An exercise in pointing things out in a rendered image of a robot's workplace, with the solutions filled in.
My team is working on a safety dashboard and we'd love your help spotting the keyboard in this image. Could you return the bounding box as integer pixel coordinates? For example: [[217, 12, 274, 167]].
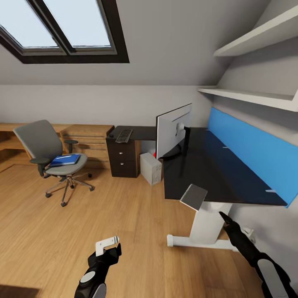
[[116, 129, 133, 143]]

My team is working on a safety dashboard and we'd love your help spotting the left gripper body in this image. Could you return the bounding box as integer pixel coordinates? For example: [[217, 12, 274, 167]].
[[88, 247, 119, 270]]

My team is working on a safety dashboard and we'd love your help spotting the notebook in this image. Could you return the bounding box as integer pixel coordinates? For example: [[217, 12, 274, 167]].
[[180, 184, 208, 211]]

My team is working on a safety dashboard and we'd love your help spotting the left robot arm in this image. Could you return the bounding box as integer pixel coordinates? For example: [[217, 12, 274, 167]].
[[74, 236, 121, 298]]

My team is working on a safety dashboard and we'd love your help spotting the folder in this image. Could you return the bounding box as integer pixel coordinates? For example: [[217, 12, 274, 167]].
[[49, 154, 80, 166]]

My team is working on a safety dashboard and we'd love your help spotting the monitor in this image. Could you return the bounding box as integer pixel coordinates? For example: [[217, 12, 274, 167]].
[[154, 103, 193, 160]]

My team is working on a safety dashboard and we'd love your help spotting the swivel chair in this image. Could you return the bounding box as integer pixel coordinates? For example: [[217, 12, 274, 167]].
[[12, 120, 93, 207]]

